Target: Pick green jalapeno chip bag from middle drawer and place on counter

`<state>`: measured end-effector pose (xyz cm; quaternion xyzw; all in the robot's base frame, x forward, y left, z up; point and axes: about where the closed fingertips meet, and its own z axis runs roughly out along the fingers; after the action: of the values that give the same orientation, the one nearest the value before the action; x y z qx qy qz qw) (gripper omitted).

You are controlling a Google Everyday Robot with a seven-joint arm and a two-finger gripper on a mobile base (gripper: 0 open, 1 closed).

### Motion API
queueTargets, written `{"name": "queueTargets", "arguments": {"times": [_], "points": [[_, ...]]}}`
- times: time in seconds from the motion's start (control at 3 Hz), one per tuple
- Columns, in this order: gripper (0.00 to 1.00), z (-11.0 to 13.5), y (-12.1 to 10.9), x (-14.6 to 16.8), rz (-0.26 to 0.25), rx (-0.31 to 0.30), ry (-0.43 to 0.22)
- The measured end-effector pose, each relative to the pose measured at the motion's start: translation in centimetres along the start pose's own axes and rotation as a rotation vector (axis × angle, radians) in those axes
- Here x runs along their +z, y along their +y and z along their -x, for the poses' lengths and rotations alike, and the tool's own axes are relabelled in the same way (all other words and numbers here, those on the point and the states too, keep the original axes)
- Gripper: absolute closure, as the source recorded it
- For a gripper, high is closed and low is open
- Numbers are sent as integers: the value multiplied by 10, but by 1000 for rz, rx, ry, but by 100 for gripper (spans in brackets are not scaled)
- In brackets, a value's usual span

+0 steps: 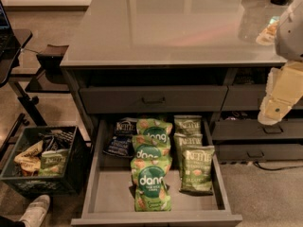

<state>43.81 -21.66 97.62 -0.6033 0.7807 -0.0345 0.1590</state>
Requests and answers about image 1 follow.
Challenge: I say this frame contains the grey bottom right drawer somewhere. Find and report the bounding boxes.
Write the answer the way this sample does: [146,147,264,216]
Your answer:
[215,144,303,162]

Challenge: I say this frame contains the dark green plastic crate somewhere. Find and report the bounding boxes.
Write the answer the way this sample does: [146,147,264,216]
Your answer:
[1,126,87,198]

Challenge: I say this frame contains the grey top left drawer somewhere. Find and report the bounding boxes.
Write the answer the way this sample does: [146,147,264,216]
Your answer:
[79,85,227,114]

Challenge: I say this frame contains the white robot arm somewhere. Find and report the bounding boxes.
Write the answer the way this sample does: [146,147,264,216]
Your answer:
[256,0,303,125]

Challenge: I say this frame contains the green kettle chip bag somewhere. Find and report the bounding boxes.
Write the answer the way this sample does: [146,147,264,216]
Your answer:
[174,115,202,135]
[173,133,203,171]

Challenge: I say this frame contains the grey middle right drawer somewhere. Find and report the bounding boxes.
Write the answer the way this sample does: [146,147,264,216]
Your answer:
[212,120,303,141]

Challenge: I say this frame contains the front green Dang chip bag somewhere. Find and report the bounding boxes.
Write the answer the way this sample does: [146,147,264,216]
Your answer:
[131,157,171,212]

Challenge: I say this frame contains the middle green Kettle chip bag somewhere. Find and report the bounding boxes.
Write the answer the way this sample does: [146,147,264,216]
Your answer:
[173,133,203,171]

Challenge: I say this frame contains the grey cabinet counter unit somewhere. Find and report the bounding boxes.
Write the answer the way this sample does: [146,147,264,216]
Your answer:
[60,0,303,227]

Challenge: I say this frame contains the front dark blue Kettle bag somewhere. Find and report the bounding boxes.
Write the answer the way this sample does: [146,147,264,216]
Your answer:
[103,135,134,158]

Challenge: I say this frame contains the dark blue kettle bag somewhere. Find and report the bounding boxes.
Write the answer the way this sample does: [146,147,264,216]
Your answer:
[103,135,134,158]
[115,117,137,135]

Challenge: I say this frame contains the rear dark blue Kettle bag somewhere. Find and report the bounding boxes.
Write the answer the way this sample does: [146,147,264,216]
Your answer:
[115,117,137,135]

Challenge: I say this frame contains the green Kettle jalapeno bag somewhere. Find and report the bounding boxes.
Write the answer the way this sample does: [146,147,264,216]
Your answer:
[180,146,215,196]

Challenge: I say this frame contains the rear green Kettle chip bag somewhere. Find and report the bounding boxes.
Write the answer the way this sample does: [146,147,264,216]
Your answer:
[174,115,202,135]

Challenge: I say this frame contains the open grey middle drawer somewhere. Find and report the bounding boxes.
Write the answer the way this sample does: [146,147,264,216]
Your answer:
[71,115,242,227]

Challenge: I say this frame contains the middle green Dang chip bag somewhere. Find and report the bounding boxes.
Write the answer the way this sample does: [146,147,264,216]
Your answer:
[133,134,170,160]

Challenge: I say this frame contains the black cable on floor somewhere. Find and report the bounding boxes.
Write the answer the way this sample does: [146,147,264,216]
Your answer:
[252,161,303,172]

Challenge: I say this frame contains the green Kettle bag in crate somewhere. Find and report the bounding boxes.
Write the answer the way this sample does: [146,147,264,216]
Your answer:
[38,149,69,176]

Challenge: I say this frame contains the rear green Dang chip bag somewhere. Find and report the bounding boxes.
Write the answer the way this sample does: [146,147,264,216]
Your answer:
[136,118,172,143]

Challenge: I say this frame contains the green dang chip bag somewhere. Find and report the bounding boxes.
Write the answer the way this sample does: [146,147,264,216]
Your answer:
[131,157,171,212]
[133,134,170,160]
[136,118,172,143]

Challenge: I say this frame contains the yellow chip bag in crate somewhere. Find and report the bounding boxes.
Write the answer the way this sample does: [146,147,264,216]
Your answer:
[14,141,44,176]

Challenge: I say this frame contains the laptop computer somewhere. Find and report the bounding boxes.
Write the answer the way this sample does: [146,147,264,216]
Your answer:
[0,0,14,57]

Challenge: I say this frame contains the white shoe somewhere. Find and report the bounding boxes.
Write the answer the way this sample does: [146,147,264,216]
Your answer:
[20,195,50,227]

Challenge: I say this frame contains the black chip bags in crate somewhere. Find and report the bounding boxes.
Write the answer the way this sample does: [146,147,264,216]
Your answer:
[38,130,73,151]

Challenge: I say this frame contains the black desk with stand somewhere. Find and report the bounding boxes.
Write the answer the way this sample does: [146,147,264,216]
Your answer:
[1,29,69,126]

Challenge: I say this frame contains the grey top right drawer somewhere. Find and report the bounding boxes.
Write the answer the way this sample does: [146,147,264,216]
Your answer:
[222,84,265,111]

